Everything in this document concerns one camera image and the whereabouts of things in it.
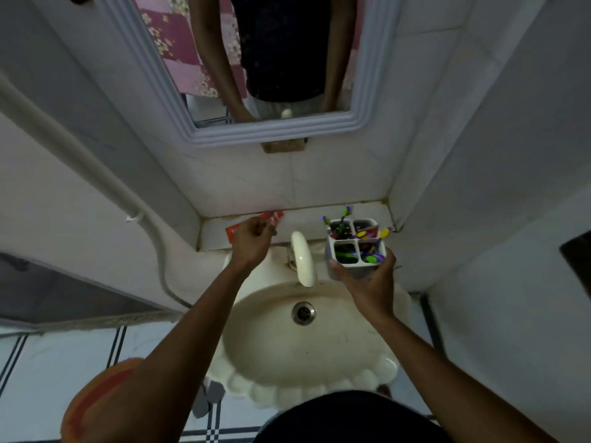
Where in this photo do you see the person's right hand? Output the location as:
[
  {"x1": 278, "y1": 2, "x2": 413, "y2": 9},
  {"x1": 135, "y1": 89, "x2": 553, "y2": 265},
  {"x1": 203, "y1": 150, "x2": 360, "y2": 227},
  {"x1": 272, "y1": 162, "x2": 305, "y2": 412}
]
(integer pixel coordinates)
[{"x1": 329, "y1": 248, "x2": 398, "y2": 321}]

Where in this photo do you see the person's left hand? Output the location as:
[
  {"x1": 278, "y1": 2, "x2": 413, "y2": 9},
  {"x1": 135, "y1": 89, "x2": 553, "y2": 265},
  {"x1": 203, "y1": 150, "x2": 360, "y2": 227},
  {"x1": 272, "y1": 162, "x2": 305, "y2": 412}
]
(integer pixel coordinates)
[{"x1": 229, "y1": 217, "x2": 279, "y2": 273}]

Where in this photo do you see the red toothpaste tube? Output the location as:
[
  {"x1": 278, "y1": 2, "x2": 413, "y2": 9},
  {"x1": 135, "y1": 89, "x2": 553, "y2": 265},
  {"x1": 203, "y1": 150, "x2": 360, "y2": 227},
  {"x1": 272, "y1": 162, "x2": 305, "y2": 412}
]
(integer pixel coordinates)
[{"x1": 225, "y1": 210, "x2": 285, "y2": 243}]

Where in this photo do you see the white toothbrush holder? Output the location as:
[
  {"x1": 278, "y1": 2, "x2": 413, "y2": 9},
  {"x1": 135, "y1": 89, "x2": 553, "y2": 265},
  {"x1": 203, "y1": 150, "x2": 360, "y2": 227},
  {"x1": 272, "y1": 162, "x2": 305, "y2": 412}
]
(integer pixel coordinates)
[{"x1": 324, "y1": 218, "x2": 388, "y2": 280}]

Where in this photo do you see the person's left forearm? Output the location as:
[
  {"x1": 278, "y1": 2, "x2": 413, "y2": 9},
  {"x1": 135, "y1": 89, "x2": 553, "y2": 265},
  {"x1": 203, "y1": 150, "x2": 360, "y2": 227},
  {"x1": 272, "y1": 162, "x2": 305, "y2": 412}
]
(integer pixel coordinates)
[{"x1": 76, "y1": 260, "x2": 259, "y2": 443}]

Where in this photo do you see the person's right forearm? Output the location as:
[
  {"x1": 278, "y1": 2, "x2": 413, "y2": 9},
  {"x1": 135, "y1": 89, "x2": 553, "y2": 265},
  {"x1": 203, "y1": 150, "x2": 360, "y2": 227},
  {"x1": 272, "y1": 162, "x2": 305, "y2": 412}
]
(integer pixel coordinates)
[{"x1": 365, "y1": 311, "x2": 561, "y2": 443}]

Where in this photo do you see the white tap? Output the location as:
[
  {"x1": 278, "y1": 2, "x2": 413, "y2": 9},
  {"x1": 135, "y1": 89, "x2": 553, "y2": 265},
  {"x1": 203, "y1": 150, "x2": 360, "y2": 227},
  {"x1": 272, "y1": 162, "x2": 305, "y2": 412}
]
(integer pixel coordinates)
[{"x1": 287, "y1": 231, "x2": 318, "y2": 288}]

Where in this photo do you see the metal sink drain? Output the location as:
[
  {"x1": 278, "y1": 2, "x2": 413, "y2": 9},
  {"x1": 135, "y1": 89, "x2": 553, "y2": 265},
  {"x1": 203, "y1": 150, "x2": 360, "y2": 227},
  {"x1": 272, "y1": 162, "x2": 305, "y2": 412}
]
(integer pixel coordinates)
[{"x1": 292, "y1": 301, "x2": 316, "y2": 326}]

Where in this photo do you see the yellow purple toothbrush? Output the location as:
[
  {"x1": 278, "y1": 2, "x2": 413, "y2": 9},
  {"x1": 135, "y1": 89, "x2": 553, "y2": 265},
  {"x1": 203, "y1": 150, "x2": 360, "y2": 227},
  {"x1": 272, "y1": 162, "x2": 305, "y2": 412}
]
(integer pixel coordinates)
[{"x1": 356, "y1": 226, "x2": 395, "y2": 240}]

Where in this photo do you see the cream washbasin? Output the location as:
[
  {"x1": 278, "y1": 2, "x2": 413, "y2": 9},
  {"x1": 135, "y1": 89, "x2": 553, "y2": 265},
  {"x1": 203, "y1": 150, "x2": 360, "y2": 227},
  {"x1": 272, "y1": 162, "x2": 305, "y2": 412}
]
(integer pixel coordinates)
[{"x1": 205, "y1": 240, "x2": 412, "y2": 410}]

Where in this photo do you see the person's dark shirt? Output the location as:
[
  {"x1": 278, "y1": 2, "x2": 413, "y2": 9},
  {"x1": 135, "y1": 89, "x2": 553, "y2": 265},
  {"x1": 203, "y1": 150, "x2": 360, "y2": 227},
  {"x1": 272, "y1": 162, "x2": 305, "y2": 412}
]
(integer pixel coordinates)
[{"x1": 253, "y1": 390, "x2": 455, "y2": 443}]

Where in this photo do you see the grey door panel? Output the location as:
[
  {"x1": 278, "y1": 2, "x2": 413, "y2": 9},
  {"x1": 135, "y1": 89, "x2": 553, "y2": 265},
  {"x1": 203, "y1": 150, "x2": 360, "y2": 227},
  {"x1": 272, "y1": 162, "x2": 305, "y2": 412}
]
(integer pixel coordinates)
[{"x1": 0, "y1": 251, "x2": 175, "y2": 326}]

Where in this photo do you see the white framed wall mirror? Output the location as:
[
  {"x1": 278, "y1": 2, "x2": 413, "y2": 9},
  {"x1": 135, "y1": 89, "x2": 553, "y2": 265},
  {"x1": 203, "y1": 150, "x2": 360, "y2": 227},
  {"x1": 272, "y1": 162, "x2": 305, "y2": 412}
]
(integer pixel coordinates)
[{"x1": 92, "y1": 0, "x2": 402, "y2": 148}]

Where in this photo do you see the white wall pipe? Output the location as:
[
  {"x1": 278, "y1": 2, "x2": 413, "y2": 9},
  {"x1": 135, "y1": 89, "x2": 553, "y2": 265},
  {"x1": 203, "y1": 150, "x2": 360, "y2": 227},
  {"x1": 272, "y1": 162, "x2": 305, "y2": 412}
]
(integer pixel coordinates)
[{"x1": 0, "y1": 71, "x2": 193, "y2": 310}]

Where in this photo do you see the dark wall fixture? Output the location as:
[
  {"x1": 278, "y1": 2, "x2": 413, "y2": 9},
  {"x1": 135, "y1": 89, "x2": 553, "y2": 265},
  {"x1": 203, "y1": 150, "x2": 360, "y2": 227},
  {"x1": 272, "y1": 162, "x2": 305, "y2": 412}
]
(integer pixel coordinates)
[{"x1": 559, "y1": 229, "x2": 591, "y2": 300}]

